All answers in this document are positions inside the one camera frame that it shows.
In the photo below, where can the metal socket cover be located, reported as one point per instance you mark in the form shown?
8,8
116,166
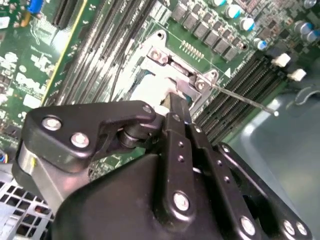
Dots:
186,86

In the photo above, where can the silver CPU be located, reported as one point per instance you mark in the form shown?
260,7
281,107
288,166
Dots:
150,87

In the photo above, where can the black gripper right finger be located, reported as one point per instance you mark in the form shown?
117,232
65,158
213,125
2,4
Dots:
222,172

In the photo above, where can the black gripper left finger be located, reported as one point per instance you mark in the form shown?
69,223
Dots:
62,130

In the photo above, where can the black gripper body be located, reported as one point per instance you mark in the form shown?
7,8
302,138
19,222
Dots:
112,212

